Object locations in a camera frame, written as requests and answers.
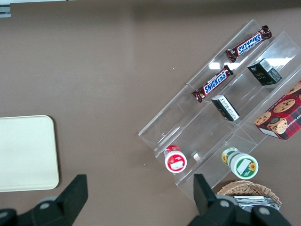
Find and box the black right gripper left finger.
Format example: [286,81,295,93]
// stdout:
[0,174,89,226]

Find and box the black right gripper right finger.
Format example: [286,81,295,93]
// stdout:
[188,174,292,226]

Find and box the woven wicker basket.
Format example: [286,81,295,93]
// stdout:
[216,180,283,208]

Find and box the cream plastic tray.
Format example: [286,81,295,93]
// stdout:
[0,114,60,193]

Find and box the green sunflower yogurt cup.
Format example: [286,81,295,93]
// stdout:
[221,146,259,180]

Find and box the red yogurt cup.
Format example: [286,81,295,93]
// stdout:
[164,145,188,174]

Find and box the clear acrylic display stand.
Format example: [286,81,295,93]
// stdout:
[138,19,301,204]

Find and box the small black carton box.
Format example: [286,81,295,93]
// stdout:
[247,58,283,87]
[211,95,240,122]

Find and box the red tartan cookie box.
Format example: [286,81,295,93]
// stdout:
[254,80,301,141]

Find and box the Snickers chocolate bar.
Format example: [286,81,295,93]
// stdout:
[191,65,234,103]
[225,24,273,63]

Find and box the grey metal frame rail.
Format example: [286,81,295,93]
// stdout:
[0,0,12,18]

